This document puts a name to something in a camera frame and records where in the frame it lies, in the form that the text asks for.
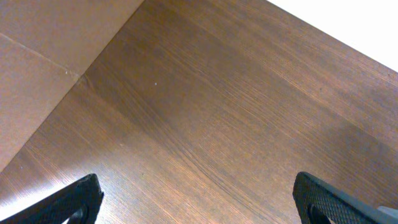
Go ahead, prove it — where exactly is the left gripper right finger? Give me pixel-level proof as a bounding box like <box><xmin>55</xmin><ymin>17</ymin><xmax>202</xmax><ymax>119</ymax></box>
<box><xmin>292</xmin><ymin>172</ymin><xmax>397</xmax><ymax>224</ymax></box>

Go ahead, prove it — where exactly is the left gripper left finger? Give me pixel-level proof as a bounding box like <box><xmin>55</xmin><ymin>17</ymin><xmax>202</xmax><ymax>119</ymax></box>
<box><xmin>1</xmin><ymin>174</ymin><xmax>104</xmax><ymax>224</ymax></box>

